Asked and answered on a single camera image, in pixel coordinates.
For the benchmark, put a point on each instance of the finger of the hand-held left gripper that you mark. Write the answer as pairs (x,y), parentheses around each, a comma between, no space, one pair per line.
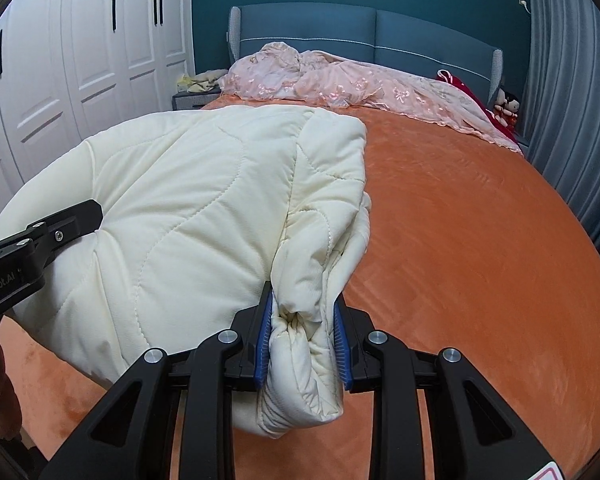
(70,225)

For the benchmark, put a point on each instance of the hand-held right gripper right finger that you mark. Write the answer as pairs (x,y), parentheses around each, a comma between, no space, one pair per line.
(341,350)

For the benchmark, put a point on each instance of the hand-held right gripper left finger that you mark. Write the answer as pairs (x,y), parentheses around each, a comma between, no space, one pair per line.
(264,340)

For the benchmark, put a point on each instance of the cream quilted jacket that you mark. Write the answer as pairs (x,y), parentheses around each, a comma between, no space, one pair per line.
(180,210)

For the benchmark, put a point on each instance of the orange plush blanket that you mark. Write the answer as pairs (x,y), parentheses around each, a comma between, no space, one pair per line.
(480,260)

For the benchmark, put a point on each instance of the white wardrobe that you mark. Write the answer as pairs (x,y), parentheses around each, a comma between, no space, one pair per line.
(105,60)

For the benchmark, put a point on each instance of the dark nightstand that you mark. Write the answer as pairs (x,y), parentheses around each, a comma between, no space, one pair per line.
(190,101)

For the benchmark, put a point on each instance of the pale yellow cloth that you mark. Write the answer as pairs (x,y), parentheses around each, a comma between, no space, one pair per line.
(202,82)

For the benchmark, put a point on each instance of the pink embroidered quilt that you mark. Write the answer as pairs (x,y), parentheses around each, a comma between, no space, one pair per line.
(355,80)

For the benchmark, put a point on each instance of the red pillow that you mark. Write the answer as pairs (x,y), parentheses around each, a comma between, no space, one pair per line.
(462,85)

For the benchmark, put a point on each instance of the small doll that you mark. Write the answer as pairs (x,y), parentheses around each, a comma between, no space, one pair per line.
(507,105)

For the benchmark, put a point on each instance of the blue upholstered headboard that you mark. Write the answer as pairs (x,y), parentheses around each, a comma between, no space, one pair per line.
(330,25)

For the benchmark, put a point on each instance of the grey curtain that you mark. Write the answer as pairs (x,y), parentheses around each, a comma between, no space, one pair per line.
(570,85)

